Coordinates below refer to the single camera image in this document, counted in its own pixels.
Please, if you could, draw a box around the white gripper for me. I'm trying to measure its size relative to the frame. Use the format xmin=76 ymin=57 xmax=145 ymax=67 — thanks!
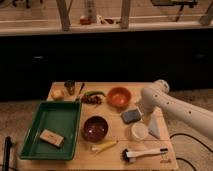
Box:
xmin=138 ymin=100 xmax=154 ymax=115

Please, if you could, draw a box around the blue grey sponge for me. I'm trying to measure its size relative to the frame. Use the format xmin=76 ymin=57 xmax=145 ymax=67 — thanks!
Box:
xmin=121 ymin=109 xmax=141 ymax=124

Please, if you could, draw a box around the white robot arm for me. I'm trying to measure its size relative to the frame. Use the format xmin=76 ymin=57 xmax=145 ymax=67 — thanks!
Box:
xmin=138 ymin=79 xmax=213 ymax=141

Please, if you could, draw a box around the orange bowl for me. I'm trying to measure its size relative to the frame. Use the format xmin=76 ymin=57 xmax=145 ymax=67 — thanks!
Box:
xmin=106 ymin=87 xmax=132 ymax=108

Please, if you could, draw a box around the purple bowl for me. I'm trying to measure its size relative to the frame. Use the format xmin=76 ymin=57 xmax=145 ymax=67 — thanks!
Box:
xmin=82 ymin=116 xmax=108 ymax=142

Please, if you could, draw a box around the grey triangular cloth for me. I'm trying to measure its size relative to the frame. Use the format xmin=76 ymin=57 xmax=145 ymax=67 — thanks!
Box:
xmin=148 ymin=115 xmax=160 ymax=139

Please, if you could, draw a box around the black white dish brush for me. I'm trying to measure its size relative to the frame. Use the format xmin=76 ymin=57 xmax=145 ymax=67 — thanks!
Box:
xmin=121 ymin=148 xmax=168 ymax=162

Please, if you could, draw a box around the dark red grapes toy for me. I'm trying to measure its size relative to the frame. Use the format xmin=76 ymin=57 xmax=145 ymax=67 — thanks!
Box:
xmin=81 ymin=95 xmax=102 ymax=104

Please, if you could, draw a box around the green chili pepper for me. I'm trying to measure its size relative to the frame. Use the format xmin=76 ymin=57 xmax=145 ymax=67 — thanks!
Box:
xmin=84 ymin=91 xmax=105 ymax=97

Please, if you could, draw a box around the yellow banana toy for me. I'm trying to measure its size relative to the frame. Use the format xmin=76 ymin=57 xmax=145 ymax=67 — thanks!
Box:
xmin=91 ymin=140 xmax=118 ymax=153

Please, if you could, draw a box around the metal cup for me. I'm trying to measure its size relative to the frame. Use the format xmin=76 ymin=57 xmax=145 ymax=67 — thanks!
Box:
xmin=64 ymin=80 xmax=75 ymax=95

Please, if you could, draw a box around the green plastic tray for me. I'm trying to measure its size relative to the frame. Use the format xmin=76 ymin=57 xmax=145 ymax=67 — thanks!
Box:
xmin=20 ymin=101 xmax=81 ymax=160

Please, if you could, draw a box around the yellow round fruit toy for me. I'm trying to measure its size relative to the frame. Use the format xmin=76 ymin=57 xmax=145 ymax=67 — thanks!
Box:
xmin=51 ymin=90 xmax=64 ymax=100

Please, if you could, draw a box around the wooden block in tray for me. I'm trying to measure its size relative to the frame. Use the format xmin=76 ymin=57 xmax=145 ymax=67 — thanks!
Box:
xmin=40 ymin=129 xmax=64 ymax=147

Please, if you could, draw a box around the red object on shelf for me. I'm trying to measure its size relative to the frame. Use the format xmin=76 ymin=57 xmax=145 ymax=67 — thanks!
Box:
xmin=79 ymin=16 xmax=92 ymax=25

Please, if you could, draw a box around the black stand at left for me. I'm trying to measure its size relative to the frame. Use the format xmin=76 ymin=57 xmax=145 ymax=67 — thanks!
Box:
xmin=2 ymin=136 xmax=12 ymax=171

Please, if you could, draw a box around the black cable on floor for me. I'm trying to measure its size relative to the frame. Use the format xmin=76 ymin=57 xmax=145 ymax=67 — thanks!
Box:
xmin=169 ymin=132 xmax=213 ymax=171

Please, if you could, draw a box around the black handled knife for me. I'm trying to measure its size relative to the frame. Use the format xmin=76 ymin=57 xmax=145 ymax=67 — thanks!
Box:
xmin=75 ymin=83 xmax=85 ymax=101

